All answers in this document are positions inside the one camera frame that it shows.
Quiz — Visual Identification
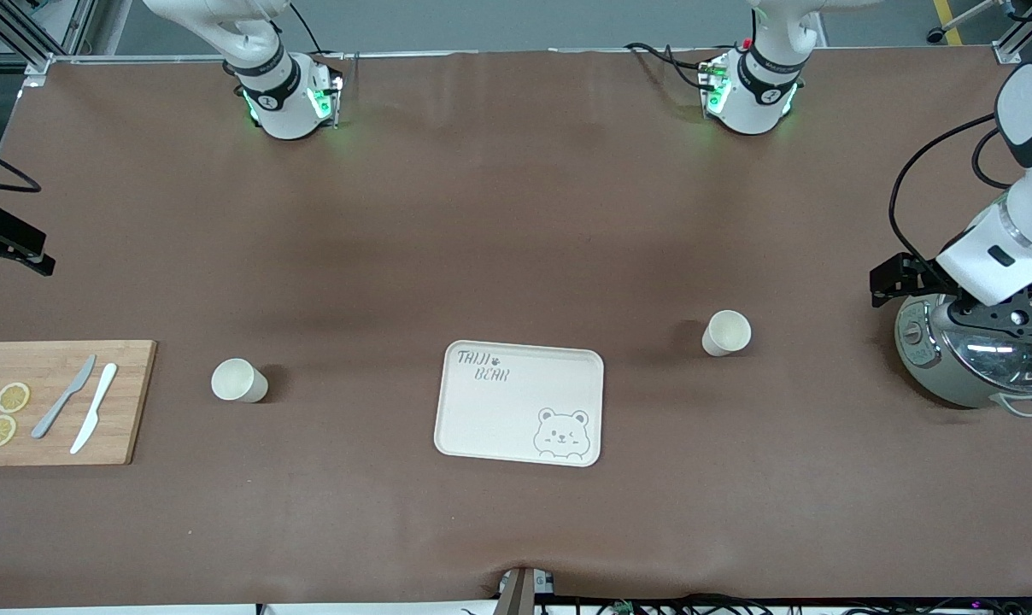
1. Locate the white plastic cup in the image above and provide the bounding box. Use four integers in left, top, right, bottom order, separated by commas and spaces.
210, 357, 270, 404
701, 309, 753, 358

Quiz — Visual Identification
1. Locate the cream tray with bear print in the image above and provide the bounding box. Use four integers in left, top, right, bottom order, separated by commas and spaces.
433, 340, 606, 468

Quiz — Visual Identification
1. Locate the glass cooker lid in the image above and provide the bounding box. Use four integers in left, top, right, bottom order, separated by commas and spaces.
933, 299, 1032, 395

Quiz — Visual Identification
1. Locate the grey rice cooker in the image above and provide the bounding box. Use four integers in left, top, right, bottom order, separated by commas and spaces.
894, 293, 1032, 418

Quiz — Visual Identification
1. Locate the black caster wheel stand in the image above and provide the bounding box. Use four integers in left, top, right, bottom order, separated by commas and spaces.
926, 0, 1004, 45

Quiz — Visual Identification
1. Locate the brown table cover sheet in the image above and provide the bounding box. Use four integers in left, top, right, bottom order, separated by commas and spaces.
0, 47, 1032, 609

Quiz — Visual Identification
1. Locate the bamboo cutting board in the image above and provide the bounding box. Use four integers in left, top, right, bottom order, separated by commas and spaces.
0, 340, 158, 467

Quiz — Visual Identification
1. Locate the white plastic knife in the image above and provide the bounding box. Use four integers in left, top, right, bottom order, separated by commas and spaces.
69, 363, 119, 455

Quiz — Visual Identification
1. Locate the grey plastic knife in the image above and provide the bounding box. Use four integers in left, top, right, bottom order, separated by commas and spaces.
31, 354, 97, 440

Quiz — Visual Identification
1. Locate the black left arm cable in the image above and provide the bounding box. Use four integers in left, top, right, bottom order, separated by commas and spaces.
888, 113, 1017, 283

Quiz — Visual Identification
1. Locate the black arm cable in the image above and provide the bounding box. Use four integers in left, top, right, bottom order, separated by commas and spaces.
0, 145, 40, 193
888, 113, 1017, 283

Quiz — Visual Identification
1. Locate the aluminium frame profile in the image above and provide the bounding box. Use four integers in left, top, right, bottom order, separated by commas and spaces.
0, 0, 98, 73
990, 0, 1032, 65

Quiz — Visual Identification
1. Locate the black base cable bundle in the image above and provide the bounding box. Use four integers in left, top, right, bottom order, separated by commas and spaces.
624, 41, 713, 91

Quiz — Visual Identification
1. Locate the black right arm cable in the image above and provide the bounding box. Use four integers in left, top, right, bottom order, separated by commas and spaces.
0, 145, 40, 193

